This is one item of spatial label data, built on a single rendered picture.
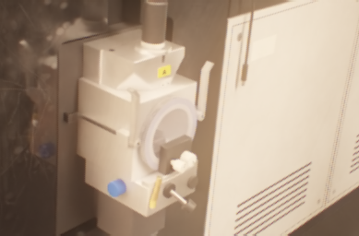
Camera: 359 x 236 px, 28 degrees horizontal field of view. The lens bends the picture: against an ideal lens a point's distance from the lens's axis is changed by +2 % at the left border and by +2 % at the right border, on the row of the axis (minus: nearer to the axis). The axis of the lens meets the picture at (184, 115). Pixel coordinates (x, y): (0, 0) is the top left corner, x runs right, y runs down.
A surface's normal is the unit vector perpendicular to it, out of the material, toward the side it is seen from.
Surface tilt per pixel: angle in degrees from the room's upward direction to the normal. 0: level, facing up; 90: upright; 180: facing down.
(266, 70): 90
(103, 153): 90
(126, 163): 90
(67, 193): 90
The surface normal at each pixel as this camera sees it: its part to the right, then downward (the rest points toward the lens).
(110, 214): -0.65, 0.26
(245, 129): 0.76, 0.33
